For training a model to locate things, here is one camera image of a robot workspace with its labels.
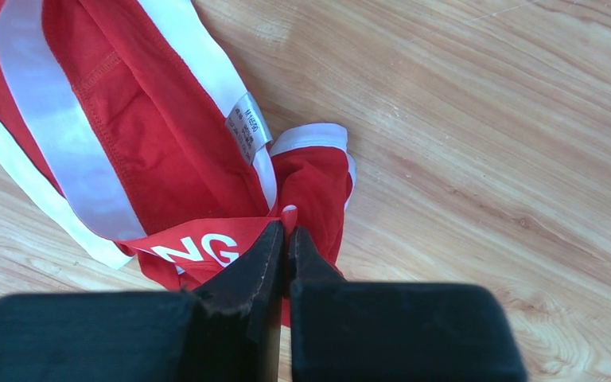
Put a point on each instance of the red underwear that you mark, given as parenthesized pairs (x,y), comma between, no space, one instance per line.
(128,125)

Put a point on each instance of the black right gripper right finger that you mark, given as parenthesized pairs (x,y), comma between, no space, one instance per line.
(393,331)

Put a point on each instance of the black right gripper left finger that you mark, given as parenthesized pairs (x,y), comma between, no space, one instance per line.
(228,329)

